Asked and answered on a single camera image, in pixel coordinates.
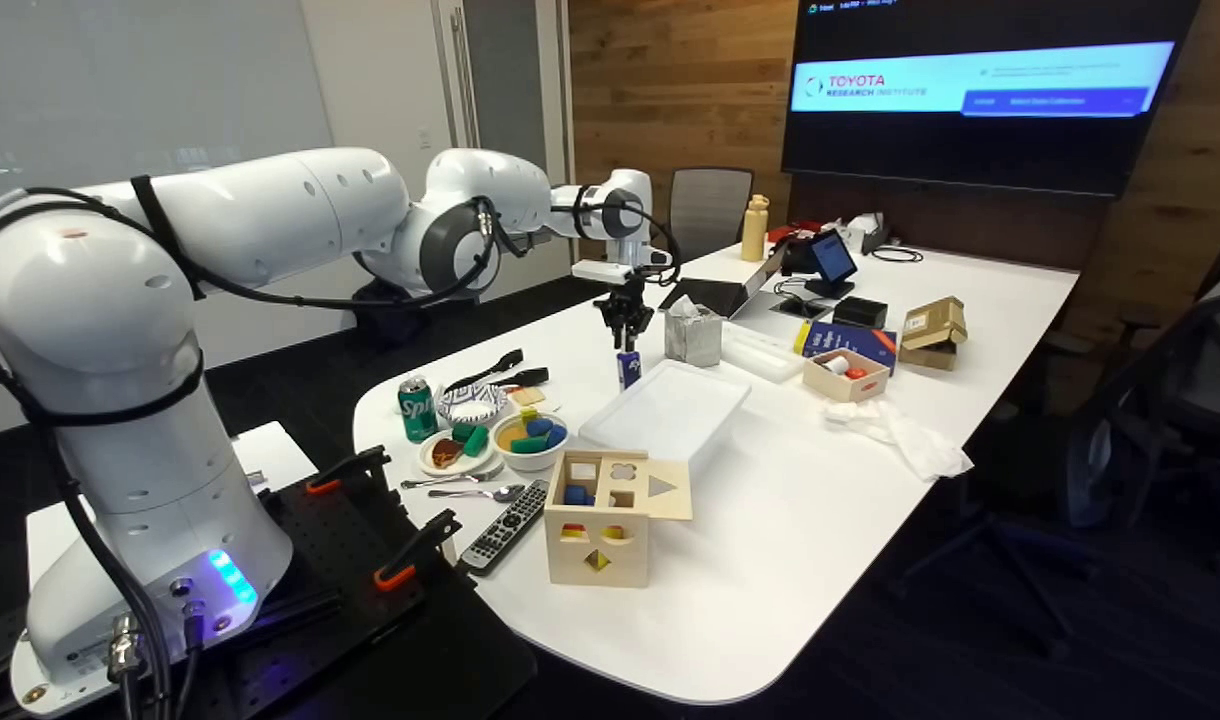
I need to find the grey office chair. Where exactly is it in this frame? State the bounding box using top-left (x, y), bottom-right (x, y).
top-left (661, 168), bottom-right (754, 259)

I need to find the black remote control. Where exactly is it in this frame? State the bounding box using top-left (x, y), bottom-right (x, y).
top-left (462, 483), bottom-right (544, 575)

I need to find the white plate with food toys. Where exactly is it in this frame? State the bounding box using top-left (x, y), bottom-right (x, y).
top-left (416, 426), bottom-right (496, 481)

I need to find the blue bottle white cap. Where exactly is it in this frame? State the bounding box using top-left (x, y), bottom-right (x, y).
top-left (616, 350), bottom-right (640, 389)

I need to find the tan wooden bottle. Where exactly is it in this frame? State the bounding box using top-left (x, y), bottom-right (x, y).
top-left (740, 192), bottom-right (774, 259)

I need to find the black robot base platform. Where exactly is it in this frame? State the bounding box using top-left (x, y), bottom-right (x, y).
top-left (184, 447), bottom-right (541, 720)

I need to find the small tablet on stand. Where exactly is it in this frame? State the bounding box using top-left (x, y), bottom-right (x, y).
top-left (807, 234), bottom-right (855, 302)

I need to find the small open wooden box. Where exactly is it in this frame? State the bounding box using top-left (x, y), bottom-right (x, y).
top-left (901, 296), bottom-right (968, 354)

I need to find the wooden shape sorter box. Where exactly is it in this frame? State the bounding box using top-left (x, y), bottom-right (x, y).
top-left (544, 447), bottom-right (691, 587)

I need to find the blue snack package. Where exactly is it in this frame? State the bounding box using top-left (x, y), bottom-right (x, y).
top-left (794, 321), bottom-right (901, 369)

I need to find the metal spoon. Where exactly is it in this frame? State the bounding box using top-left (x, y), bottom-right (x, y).
top-left (395, 481), bottom-right (526, 503)

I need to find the white bowl with toys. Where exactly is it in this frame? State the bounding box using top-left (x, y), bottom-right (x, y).
top-left (493, 412), bottom-right (568, 477)

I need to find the clear plastic bag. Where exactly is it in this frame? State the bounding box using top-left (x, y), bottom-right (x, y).
top-left (825, 401), bottom-right (974, 481)

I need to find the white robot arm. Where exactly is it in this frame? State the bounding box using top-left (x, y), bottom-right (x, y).
top-left (0, 148), bottom-right (652, 715)

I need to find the clear plastic cup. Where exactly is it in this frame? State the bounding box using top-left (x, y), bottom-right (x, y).
top-left (447, 389), bottom-right (499, 426)

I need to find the grey tissue box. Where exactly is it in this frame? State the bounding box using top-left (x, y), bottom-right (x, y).
top-left (666, 296), bottom-right (719, 369)

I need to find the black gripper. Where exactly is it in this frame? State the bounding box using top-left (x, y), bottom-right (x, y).
top-left (598, 270), bottom-right (652, 354)

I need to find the black office chair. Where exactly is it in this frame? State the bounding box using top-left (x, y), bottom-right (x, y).
top-left (1053, 252), bottom-right (1220, 573)

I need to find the green soda can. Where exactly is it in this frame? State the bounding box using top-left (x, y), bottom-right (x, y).
top-left (395, 380), bottom-right (439, 443)

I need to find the white flat box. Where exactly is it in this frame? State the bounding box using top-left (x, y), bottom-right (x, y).
top-left (581, 359), bottom-right (750, 470)

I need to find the black notebook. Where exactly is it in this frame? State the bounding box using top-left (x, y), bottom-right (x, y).
top-left (661, 278), bottom-right (750, 321)

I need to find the wall mounted tv screen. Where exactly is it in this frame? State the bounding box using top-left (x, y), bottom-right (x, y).
top-left (784, 0), bottom-right (1202, 196)

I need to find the whiteboard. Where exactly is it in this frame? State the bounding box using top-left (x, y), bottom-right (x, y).
top-left (0, 0), bottom-right (329, 192)

